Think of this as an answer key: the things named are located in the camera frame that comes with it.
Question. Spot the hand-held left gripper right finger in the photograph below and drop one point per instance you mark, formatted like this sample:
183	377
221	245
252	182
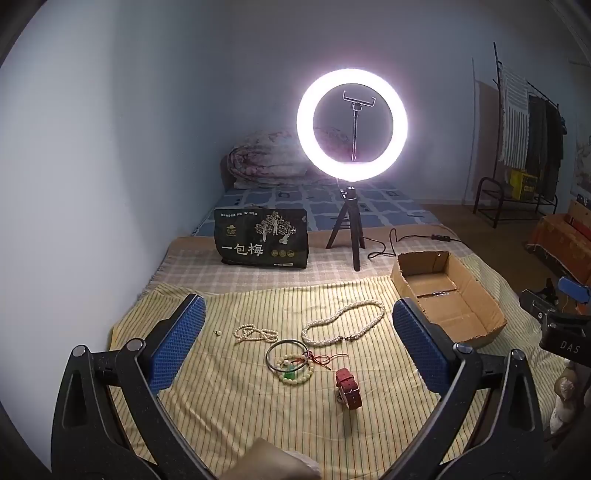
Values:
418	346

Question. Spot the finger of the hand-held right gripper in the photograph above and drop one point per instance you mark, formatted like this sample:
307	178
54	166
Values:
538	304
573	287

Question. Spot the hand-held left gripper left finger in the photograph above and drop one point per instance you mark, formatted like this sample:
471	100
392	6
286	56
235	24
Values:
178	337

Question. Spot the cardboard box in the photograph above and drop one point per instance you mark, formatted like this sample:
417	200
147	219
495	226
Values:
461	314

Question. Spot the orange cloth covered furniture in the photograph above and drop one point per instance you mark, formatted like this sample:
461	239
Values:
558	240

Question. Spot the beige plaid blanket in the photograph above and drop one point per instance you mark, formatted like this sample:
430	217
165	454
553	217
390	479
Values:
194	263

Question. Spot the thin metal bangle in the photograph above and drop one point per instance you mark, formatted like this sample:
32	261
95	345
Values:
267	356

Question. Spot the yellow striped cloth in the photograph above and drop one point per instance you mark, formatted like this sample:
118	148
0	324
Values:
240	406

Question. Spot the yellow box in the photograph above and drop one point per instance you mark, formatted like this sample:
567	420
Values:
524	184

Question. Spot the black metal shoe rack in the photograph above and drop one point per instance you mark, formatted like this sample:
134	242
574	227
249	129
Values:
482	198

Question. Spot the black printed bag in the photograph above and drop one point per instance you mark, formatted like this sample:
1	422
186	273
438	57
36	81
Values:
258	240

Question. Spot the black hanging garment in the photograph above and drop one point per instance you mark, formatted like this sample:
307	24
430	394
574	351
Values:
554	147

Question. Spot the black tripod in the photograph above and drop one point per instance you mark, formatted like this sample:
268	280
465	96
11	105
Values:
351	217

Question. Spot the beige cloth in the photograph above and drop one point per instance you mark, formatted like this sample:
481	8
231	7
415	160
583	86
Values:
268	461

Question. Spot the dark green hanging garment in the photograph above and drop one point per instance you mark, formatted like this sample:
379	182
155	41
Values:
536	134

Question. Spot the blue checkered bed sheet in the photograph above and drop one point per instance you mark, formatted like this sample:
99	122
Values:
286	198

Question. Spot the white striped towel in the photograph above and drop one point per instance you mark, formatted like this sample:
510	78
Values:
512	120

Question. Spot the folded floral quilt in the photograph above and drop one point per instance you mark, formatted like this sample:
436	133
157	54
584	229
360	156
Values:
263	159

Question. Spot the black clothes rack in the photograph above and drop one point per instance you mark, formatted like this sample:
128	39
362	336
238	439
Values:
496	69

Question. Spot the phone holder clamp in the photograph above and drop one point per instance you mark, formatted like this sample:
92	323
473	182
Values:
360	99

